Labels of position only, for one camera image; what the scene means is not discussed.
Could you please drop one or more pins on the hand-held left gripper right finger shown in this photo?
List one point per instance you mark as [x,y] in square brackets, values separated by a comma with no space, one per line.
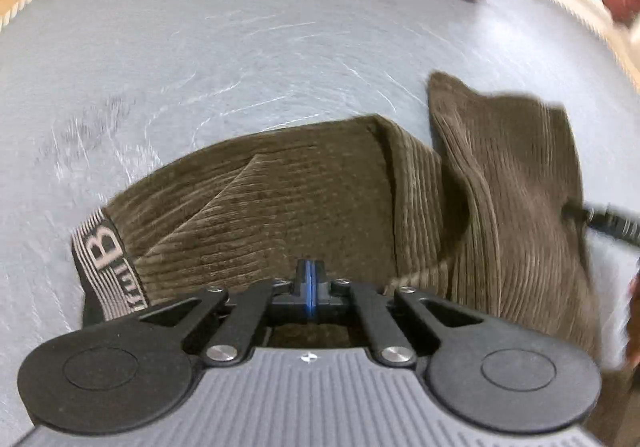
[316,294]

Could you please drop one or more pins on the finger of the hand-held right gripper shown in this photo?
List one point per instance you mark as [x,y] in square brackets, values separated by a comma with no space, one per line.
[607,222]

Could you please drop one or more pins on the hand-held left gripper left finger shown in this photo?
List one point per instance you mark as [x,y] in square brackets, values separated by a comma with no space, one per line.
[303,294]

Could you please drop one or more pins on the grey quilted mattress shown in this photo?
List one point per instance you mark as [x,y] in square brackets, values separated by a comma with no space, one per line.
[200,52]

